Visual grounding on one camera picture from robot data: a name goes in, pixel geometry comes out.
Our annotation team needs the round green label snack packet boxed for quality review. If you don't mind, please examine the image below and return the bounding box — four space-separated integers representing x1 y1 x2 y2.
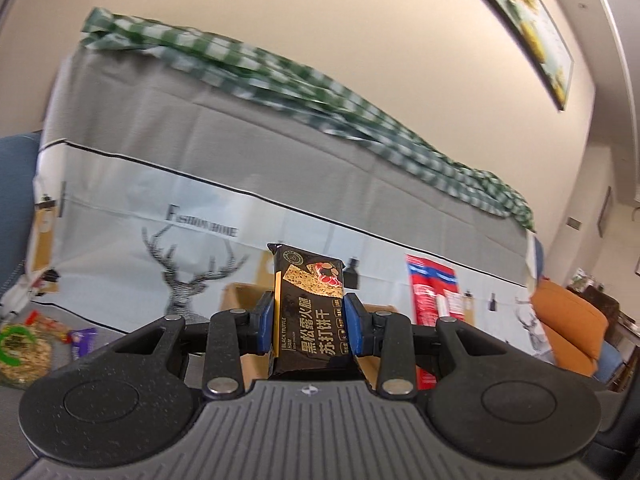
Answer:
0 324 54 391

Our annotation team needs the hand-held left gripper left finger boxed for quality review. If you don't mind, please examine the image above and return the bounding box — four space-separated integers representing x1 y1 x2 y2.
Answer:
115 292 277 397

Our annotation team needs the red snack packet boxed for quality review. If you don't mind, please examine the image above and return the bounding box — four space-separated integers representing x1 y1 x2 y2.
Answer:
404 254 459 392

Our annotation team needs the orange armchair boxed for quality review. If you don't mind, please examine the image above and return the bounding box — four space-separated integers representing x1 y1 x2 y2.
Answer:
530 279 609 378

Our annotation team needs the black cracker packet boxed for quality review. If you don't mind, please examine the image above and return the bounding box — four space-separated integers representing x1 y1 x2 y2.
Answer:
266 242 347 380

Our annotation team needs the purple snack packet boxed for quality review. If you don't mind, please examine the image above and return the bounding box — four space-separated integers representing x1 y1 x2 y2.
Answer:
66 327 99 361

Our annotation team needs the cluttered dark shelf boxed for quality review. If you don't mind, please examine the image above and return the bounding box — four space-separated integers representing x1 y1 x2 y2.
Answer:
567 260 640 346

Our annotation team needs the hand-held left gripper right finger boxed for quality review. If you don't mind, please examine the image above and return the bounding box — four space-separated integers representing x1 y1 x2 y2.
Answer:
341 291 507 397

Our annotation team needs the green checkered cloth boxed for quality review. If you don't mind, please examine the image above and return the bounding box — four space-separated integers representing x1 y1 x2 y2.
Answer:
82 6 537 233

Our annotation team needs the grey printed sofa cover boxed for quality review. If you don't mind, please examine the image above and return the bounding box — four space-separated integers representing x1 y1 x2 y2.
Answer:
0 50 538 401

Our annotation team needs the framed wall picture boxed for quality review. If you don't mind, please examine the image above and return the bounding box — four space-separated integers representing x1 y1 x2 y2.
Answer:
450 0 574 112

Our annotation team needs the brown cardboard box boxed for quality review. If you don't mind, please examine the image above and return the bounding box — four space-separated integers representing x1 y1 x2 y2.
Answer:
220 282 416 391

